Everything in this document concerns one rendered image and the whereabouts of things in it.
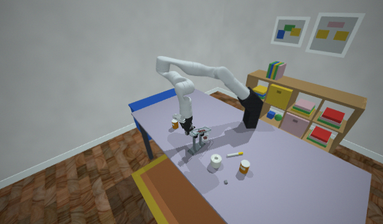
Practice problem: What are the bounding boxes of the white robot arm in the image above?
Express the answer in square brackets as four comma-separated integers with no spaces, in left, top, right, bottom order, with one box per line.
[156,56,250,123]

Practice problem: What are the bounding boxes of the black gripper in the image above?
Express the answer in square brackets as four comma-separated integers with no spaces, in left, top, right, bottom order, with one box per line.
[179,115,195,136]

